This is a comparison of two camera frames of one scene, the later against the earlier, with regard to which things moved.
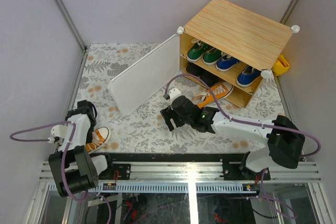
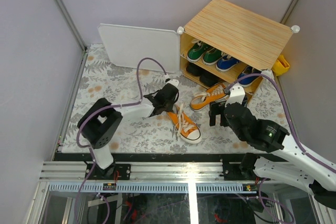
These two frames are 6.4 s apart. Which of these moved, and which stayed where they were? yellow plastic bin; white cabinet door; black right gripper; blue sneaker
Moved: white cabinet door; black right gripper
Stayed: yellow plastic bin; blue sneaker
